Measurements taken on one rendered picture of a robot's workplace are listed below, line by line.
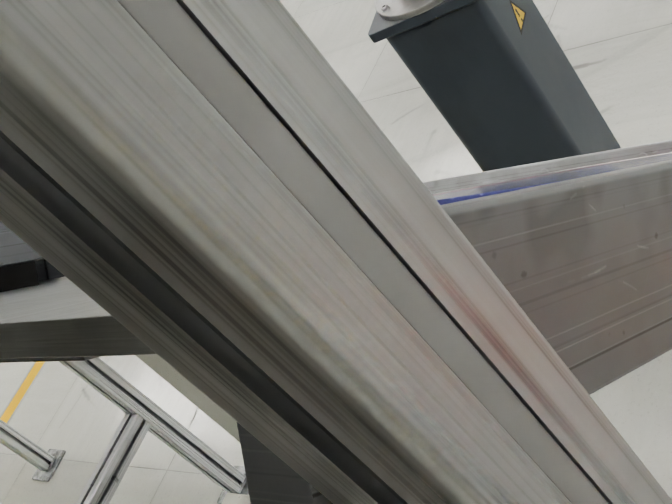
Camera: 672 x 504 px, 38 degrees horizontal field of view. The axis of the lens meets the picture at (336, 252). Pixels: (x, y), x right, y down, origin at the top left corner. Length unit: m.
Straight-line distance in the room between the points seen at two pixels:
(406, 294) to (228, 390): 0.04
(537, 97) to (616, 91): 0.79
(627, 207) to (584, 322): 0.05
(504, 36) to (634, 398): 0.64
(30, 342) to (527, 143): 1.33
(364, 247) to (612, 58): 2.23
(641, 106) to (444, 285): 2.04
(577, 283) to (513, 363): 0.11
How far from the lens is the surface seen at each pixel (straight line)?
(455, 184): 1.01
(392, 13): 1.44
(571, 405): 0.20
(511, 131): 1.55
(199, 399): 1.45
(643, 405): 1.69
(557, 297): 0.28
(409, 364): 0.16
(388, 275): 0.16
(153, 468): 2.36
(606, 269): 0.31
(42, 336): 0.26
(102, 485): 1.88
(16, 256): 0.53
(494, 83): 1.49
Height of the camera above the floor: 1.30
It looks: 33 degrees down
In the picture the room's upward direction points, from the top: 42 degrees counter-clockwise
